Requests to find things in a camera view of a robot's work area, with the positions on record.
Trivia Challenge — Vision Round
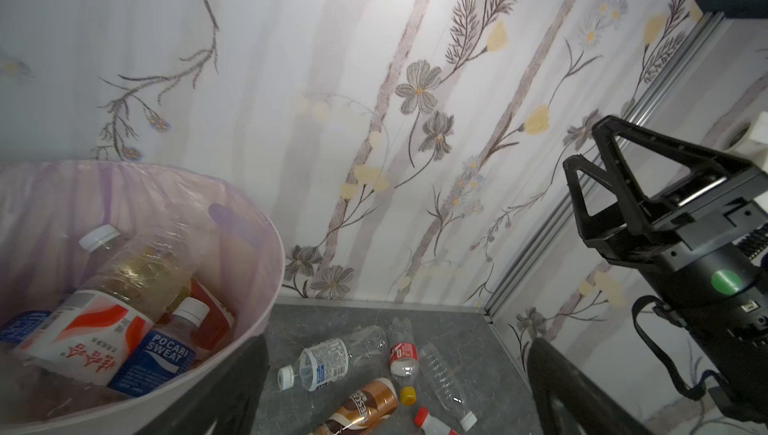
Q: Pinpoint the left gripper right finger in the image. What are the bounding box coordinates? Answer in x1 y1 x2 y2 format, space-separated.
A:
526 338 651 435

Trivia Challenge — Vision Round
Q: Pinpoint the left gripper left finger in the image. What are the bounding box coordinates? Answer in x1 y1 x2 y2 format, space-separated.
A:
139 335 269 435

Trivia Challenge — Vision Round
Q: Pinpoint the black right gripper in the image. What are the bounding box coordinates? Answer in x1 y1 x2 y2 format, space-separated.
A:
563 116 767 351

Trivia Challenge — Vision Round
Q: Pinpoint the blue label water bottle front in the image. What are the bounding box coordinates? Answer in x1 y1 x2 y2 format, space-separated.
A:
107 297 210 397

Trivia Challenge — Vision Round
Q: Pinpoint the blue label water bottle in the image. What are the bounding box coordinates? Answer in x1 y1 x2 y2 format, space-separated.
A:
0 310 52 347
107 297 210 397

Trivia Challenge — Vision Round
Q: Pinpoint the white bottle red cap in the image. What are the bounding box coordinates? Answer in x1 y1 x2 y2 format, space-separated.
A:
414 407 459 435

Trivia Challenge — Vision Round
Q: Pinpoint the brown Nescafe bottle back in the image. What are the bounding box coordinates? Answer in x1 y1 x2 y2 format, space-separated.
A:
311 377 399 435

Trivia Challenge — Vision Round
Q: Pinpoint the clear bottle red-white label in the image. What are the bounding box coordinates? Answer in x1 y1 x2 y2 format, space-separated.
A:
15 234 197 386

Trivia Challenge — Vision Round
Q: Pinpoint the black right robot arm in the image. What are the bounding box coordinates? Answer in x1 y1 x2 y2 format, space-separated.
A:
563 116 767 423

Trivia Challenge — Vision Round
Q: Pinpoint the cream waste bin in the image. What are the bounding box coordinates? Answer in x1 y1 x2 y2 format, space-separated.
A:
0 160 286 435

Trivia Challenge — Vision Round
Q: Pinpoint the Suntory white label bottle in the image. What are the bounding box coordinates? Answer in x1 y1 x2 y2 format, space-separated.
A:
277 325 388 392

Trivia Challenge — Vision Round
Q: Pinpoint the clear ribbed bottle white cap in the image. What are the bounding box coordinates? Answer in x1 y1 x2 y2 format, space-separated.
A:
420 343 478 431

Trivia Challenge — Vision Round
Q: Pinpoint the yellow bottle cap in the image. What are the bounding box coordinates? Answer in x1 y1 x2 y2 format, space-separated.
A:
400 386 418 406

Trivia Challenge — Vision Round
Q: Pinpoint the crushed bottle red label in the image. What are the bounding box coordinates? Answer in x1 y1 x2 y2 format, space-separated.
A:
388 318 419 387

